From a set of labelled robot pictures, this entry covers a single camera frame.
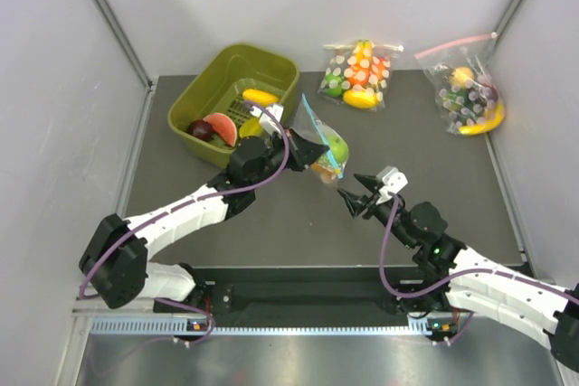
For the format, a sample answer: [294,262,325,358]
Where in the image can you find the blue zip clear bag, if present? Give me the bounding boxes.
[291,95,347,185]

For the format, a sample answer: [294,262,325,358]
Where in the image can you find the fake watermelon slice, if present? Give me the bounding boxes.
[203,112,238,147]

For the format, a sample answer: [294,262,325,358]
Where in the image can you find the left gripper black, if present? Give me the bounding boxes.
[250,127,328,190]

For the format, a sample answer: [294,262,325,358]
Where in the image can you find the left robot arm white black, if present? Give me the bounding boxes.
[79,129,328,311]

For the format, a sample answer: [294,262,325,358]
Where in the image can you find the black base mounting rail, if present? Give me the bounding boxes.
[153,266,458,317]

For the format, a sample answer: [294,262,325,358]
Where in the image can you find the pink zip polka bag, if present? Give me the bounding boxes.
[414,32,505,137]

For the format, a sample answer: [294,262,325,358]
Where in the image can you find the polka dot zip bag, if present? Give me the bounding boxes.
[318,39,404,111]

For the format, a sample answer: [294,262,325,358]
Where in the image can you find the yellow fake lemon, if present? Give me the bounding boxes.
[343,89,379,109]

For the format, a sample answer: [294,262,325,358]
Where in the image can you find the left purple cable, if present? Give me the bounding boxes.
[79,100,290,300]

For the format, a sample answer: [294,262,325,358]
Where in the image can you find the orange fake fruit pieces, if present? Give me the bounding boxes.
[310,158,338,184]

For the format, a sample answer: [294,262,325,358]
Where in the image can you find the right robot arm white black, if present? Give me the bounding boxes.
[337,166,578,371]

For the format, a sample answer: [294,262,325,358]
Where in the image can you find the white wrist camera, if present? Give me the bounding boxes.
[259,104,284,136]
[376,166,408,204]

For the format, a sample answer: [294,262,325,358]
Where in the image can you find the left aluminium frame post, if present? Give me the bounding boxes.
[92,0,153,89]

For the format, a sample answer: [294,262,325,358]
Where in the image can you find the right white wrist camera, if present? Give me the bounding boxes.
[376,166,408,204]

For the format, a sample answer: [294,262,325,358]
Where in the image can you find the olive green plastic bin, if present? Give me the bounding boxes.
[167,43,299,168]

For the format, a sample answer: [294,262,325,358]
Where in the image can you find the purple cable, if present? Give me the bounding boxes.
[378,193,579,310]
[79,100,290,300]

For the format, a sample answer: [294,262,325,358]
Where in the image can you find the grey slotted cable duct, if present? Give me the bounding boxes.
[90,316,457,337]

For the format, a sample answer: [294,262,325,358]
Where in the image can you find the yellow fake banana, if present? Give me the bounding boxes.
[458,102,506,136]

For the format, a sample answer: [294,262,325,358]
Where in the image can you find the dark red fake apple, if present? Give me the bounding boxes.
[186,118,214,142]

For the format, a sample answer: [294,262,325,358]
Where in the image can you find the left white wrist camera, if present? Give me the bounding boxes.
[259,104,284,136]

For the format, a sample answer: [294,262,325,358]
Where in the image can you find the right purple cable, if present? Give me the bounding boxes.
[378,193,579,310]

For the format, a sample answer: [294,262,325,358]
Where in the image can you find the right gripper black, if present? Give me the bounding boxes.
[338,173,418,249]

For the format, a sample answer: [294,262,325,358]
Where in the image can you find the green fake apple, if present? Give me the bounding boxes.
[327,135,349,165]

